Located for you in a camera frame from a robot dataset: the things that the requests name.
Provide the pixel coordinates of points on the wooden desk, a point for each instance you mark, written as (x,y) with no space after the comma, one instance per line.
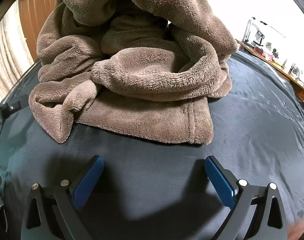
(282,70)

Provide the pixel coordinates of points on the beige curtain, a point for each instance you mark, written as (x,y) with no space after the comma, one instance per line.
(9,55)

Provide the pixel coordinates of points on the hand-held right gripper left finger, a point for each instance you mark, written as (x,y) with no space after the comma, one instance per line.
(88,180)

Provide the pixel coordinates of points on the wooden door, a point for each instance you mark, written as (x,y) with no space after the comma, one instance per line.
(39,10)

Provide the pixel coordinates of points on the red box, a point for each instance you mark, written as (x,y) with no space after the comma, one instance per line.
(268,55)

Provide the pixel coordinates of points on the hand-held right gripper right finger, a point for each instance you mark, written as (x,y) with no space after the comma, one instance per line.
(219,180)

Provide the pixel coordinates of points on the brown fleece sweater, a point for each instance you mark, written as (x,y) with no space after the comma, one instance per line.
(142,80)

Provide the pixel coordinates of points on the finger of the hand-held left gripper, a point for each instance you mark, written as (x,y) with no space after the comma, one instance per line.
(9,108)

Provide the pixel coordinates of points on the dark bed sheet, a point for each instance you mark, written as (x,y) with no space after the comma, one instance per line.
(154,175)

